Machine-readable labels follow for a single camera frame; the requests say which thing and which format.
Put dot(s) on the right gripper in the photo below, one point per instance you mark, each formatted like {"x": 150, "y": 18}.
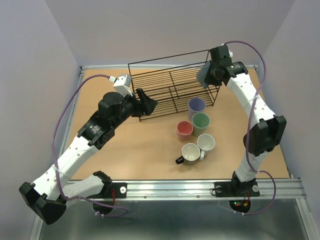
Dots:
{"x": 209, "y": 79}

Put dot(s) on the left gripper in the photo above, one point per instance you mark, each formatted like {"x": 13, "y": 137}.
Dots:
{"x": 140, "y": 108}

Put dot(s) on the blue-grey mug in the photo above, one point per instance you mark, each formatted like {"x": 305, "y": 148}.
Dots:
{"x": 202, "y": 75}

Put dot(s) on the black mug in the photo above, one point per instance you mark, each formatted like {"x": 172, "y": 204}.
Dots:
{"x": 190, "y": 153}

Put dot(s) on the white mug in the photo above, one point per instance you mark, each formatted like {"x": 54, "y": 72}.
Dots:
{"x": 206, "y": 143}

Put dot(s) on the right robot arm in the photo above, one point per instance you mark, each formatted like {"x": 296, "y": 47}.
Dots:
{"x": 265, "y": 128}

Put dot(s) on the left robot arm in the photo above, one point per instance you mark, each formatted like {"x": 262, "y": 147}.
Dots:
{"x": 50, "y": 194}

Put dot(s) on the purple cup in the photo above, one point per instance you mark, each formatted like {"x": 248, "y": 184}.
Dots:
{"x": 195, "y": 105}

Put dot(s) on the red cup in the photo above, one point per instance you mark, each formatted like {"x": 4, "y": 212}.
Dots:
{"x": 184, "y": 130}

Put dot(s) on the green cup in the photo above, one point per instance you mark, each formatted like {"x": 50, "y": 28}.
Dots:
{"x": 200, "y": 122}

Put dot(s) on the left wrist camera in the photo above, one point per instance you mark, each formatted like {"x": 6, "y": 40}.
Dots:
{"x": 122, "y": 85}

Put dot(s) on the black wire dish rack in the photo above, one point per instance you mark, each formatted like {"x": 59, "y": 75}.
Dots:
{"x": 171, "y": 81}

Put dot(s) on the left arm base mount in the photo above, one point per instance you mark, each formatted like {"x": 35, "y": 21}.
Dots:
{"x": 117, "y": 190}

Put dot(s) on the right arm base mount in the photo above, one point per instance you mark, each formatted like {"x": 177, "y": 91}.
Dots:
{"x": 234, "y": 188}

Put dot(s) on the aluminium front rail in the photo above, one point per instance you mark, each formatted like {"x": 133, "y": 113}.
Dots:
{"x": 162, "y": 190}

